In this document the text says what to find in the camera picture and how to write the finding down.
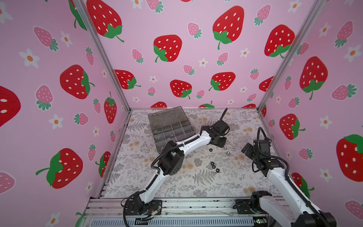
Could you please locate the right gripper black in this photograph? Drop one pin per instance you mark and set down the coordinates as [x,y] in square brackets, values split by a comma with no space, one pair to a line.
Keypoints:
[249,150]

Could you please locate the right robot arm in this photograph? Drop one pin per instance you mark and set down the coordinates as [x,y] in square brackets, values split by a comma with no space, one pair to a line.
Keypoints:
[300,212]

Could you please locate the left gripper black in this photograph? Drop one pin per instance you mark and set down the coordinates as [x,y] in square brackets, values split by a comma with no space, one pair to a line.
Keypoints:
[222,144]

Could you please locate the clear plastic organizer box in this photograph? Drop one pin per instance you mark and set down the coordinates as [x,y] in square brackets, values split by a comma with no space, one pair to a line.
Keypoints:
[167,122]

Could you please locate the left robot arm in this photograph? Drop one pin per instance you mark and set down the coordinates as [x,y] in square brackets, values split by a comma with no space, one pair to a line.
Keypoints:
[170,161]

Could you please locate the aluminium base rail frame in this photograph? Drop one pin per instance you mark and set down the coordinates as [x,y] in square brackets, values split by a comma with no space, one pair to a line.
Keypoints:
[177,212]

